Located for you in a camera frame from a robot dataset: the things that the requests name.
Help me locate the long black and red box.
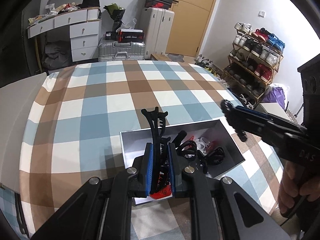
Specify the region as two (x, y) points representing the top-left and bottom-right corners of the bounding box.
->
(117, 29), (145, 42)

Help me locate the white desk with drawers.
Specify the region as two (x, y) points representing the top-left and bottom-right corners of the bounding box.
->
(27, 7), (102, 62)

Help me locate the black wrapped bouquet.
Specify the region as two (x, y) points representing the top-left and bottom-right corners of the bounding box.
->
(103, 3), (125, 33)

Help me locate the blue checked cloth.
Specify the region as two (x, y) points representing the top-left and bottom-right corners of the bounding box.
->
(0, 187), (28, 236)

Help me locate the silver rectangular box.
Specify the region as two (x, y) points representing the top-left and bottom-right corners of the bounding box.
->
(119, 119), (246, 207)

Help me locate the purple bag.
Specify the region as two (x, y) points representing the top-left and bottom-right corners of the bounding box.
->
(262, 86), (286, 109)

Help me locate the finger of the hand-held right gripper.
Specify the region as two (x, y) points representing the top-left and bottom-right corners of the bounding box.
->
(234, 106), (308, 132)
(225, 111), (304, 145)

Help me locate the row of shoes on floor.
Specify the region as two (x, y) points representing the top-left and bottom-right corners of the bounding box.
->
(194, 55), (226, 81)

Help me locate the silver suitcase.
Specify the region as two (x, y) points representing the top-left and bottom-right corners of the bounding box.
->
(98, 40), (147, 62)

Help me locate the small grey box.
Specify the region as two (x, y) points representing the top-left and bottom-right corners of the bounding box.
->
(255, 102), (286, 117)

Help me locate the clear small hair clip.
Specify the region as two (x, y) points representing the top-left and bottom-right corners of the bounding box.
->
(195, 137), (209, 154)

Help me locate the black and red shoe box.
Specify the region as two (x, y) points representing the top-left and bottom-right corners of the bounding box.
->
(145, 0), (173, 9)

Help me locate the long black hair clip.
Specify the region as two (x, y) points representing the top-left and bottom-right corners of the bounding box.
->
(141, 107), (173, 195)

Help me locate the black claw hair clip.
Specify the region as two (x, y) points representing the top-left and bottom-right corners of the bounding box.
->
(178, 141), (201, 162)
(205, 147), (226, 166)

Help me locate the wooden door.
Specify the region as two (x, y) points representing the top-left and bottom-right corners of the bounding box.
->
(165, 0), (222, 57)

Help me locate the red round disc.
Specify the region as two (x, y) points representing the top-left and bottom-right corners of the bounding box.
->
(149, 184), (173, 201)

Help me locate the clear plastic bag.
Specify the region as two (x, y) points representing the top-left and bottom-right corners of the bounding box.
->
(122, 18), (138, 30)

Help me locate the wooden shoe rack with shoes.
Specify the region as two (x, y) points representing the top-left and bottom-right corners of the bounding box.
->
(222, 22), (284, 106)

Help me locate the grey clothes pile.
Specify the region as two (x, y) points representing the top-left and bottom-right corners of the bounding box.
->
(41, 41), (73, 71)

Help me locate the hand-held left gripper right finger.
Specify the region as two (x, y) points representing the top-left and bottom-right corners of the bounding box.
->
(167, 143), (291, 240)

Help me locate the person's right hand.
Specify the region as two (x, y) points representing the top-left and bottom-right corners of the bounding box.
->
(278, 160), (304, 213)

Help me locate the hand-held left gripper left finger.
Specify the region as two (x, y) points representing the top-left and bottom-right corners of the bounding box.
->
(30, 142), (156, 240)

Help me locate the white suitcase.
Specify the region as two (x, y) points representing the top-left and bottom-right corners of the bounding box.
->
(140, 7), (175, 60)

